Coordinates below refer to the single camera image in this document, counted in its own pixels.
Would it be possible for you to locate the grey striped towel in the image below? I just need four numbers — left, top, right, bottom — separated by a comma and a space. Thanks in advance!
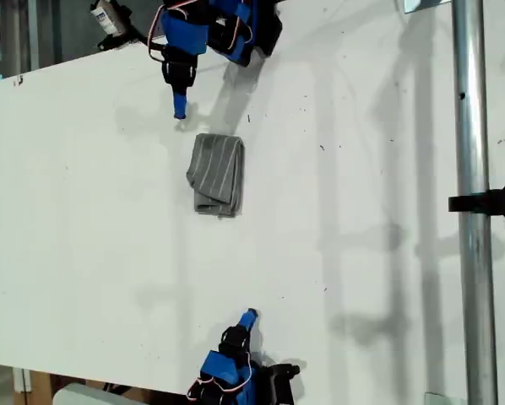
185, 132, 246, 219

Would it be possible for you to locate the wooden table leg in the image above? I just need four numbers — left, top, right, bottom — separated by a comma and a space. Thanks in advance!
24, 370, 55, 405

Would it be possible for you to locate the red white arm wire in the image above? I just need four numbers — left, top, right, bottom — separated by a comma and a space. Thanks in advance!
187, 352, 254, 400
148, 0, 194, 62

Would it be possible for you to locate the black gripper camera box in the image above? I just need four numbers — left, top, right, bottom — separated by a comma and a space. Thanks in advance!
90, 0, 134, 38
269, 362, 302, 405

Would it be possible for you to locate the white bracket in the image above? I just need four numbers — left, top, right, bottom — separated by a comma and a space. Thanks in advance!
11, 367, 33, 394

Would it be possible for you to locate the steel post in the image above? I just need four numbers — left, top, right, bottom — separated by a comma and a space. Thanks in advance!
449, 0, 501, 405

